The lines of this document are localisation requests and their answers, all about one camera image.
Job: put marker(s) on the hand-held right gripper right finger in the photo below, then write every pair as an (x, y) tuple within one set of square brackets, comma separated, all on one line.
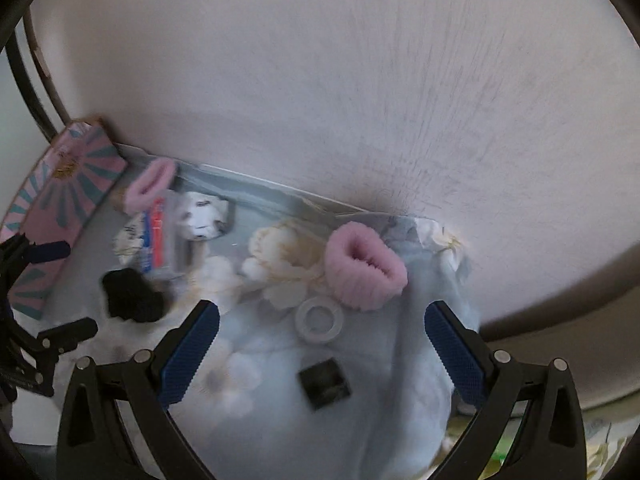
[(455, 360)]

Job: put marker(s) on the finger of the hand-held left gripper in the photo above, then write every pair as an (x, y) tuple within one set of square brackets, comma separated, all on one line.
[(50, 250), (70, 332)]

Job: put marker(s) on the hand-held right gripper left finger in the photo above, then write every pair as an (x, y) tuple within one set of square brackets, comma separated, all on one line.
[(192, 355)]

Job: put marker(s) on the small black square block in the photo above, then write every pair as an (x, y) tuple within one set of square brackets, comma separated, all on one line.
[(325, 382)]

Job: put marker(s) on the white dog-print pouch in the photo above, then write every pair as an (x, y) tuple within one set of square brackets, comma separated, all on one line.
[(200, 220)]

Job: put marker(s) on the clear packet with red label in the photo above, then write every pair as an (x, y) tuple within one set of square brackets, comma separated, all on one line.
[(160, 240)]

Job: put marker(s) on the small pink scrunchie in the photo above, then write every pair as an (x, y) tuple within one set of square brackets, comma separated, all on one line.
[(137, 195)]

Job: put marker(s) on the black metal rail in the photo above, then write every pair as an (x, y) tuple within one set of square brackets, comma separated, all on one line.
[(27, 90)]

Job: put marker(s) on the pink box with teal stripes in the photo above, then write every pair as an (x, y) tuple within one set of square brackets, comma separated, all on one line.
[(75, 185)]

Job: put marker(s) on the beige padded furniture edge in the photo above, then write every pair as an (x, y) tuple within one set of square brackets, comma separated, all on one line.
[(560, 300)]

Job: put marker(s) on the dark brown scrunchie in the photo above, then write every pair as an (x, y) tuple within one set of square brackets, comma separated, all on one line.
[(130, 297)]

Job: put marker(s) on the light blue floral blanket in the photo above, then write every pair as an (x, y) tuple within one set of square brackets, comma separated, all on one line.
[(280, 410)]

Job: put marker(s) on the large pink fluffy scrunchie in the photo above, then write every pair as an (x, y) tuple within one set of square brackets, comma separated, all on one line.
[(345, 280)]

